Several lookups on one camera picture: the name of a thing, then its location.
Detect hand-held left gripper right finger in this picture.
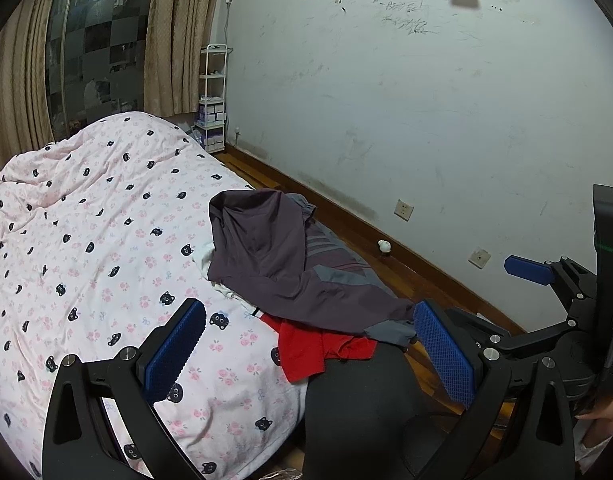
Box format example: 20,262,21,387
413,299,578,480

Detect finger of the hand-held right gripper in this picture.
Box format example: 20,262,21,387
445,307,596,359
503,254,598,312

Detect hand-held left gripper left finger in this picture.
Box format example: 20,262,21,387
41,297,207,480

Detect purple and grey hooded jacket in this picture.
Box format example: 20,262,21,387
208,189,418,349

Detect person's right forearm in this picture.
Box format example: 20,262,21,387
574,420,613,477

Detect person's right hand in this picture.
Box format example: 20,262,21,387
575,396,613,427

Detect white garment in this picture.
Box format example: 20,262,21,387
190,241,260,318

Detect person's leg in black trousers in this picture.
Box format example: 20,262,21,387
303,342,468,480

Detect red garment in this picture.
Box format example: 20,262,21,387
260,311,378,384

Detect pink cat-print blanket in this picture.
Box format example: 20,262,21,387
0,112,313,480

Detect stack of white boxes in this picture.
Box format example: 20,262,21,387
196,97,226,153

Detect dark window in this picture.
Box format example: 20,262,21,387
45,0,161,142

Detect white wire shelf rack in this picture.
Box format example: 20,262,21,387
198,43,234,154

